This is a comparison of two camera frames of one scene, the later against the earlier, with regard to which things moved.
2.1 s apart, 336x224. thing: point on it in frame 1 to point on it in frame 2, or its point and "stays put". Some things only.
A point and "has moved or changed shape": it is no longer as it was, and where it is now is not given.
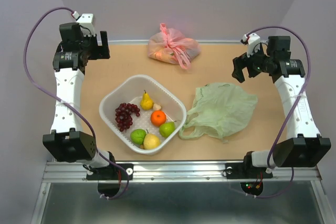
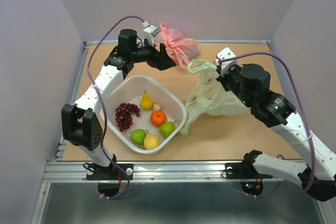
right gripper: x=243 y=61 to x=223 y=79
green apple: x=166 y=128 stays put
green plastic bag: x=219 y=109 has moved or changed shape
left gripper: x=101 y=52 to x=160 y=59
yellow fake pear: x=146 y=103 stays put
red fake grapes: x=123 y=118 stays put
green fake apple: x=137 y=135 stays put
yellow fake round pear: x=150 y=141 stays put
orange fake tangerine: x=158 y=118 stays put
